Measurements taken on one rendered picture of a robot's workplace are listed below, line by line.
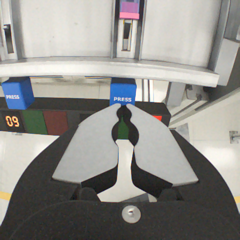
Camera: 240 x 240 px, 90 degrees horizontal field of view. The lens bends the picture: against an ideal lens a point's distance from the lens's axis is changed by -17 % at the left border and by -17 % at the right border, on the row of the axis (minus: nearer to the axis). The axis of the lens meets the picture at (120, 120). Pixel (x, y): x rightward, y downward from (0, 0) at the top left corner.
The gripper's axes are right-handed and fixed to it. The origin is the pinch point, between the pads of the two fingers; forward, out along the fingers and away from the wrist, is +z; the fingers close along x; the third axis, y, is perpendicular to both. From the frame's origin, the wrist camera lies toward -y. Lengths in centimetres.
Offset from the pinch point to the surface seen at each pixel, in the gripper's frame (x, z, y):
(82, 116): -4.4, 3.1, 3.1
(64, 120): -6.6, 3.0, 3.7
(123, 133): 0.5, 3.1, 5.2
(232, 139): 81, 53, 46
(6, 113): -14.8, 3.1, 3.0
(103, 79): -8, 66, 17
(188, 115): 30, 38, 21
